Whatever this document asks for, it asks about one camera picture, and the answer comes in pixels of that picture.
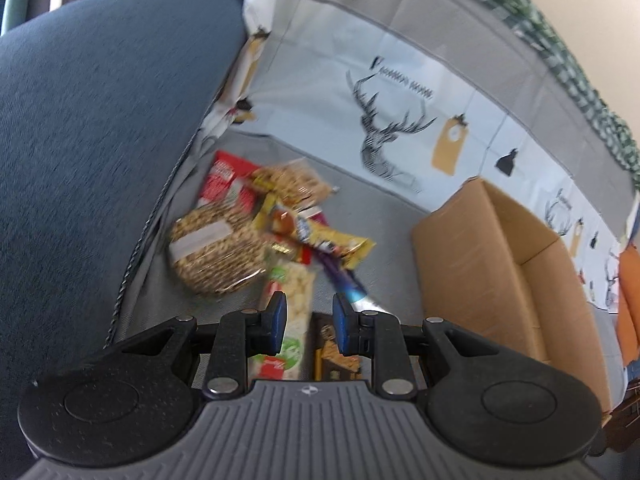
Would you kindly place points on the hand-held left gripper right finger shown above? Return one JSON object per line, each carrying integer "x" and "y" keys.
{"x": 342, "y": 327}

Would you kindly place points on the round nut brittle packet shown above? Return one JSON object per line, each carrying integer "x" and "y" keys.
{"x": 215, "y": 250}

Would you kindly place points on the purple snack packet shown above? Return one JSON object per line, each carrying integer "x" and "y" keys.
{"x": 340, "y": 275}

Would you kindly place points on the orange cloth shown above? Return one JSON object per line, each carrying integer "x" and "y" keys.
{"x": 631, "y": 305}

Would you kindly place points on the yellow snack bar packet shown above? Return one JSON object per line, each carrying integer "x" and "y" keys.
{"x": 352, "y": 250}

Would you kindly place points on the deer print sofa cover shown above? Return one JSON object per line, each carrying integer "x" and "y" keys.
{"x": 400, "y": 60}

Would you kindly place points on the dark brown snack packet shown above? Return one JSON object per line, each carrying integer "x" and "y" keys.
{"x": 327, "y": 360}

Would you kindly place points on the white puffed snack packet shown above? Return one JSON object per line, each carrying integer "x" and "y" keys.
{"x": 297, "y": 290}

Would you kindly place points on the dark brown object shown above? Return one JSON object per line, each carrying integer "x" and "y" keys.
{"x": 625, "y": 420}

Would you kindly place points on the clear peanut bag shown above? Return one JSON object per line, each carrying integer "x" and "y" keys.
{"x": 295, "y": 180}

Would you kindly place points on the green checkered cloth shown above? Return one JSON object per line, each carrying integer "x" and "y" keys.
{"x": 565, "y": 55}

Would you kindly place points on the yellow bread snack packet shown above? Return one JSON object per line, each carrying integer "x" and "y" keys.
{"x": 282, "y": 222}

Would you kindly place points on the red snack packet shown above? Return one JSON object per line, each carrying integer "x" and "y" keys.
{"x": 220, "y": 180}

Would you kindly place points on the cardboard box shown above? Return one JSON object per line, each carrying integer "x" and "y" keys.
{"x": 465, "y": 260}

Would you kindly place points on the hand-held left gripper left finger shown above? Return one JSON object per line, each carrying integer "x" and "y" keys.
{"x": 276, "y": 322}

